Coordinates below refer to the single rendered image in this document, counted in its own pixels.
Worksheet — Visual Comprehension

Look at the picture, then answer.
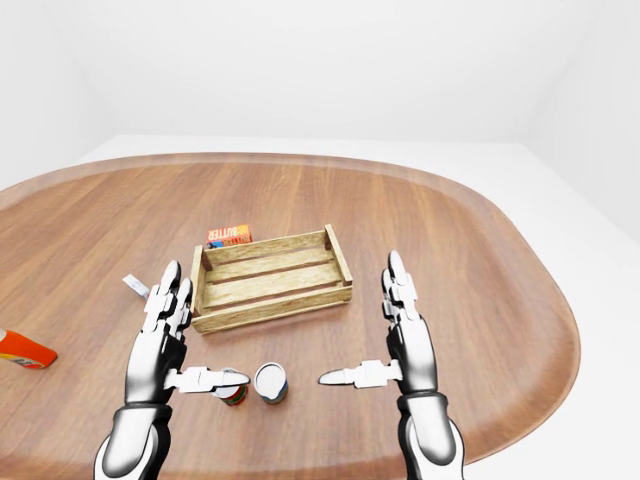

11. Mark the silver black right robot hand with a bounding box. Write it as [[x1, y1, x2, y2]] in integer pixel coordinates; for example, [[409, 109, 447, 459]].
[[317, 249, 440, 396]]

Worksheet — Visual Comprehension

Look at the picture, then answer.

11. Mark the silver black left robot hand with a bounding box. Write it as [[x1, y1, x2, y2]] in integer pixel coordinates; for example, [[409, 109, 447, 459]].
[[124, 259, 251, 406]]

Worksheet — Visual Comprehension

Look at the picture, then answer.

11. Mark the red green tomato sauce tin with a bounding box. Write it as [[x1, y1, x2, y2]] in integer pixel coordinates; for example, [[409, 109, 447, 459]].
[[211, 368, 250, 407]]

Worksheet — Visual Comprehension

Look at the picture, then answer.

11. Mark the wooden slat tray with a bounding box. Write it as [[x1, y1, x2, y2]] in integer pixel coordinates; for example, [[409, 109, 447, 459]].
[[189, 223, 354, 335]]

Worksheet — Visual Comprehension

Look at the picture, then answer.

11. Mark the small white blue box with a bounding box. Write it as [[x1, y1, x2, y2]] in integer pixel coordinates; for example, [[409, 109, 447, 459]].
[[122, 273, 151, 301]]

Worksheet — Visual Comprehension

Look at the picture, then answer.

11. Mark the blue labelled tin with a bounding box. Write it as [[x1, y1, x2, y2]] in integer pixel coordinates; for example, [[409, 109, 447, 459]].
[[253, 362, 290, 406]]

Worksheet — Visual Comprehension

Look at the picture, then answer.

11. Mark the orange bottle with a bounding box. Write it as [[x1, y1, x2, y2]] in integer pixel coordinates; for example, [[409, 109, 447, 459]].
[[0, 328, 59, 371]]

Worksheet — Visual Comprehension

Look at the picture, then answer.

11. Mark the orange butter box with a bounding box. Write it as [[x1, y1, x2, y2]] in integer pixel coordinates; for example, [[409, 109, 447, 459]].
[[205, 223, 254, 250]]

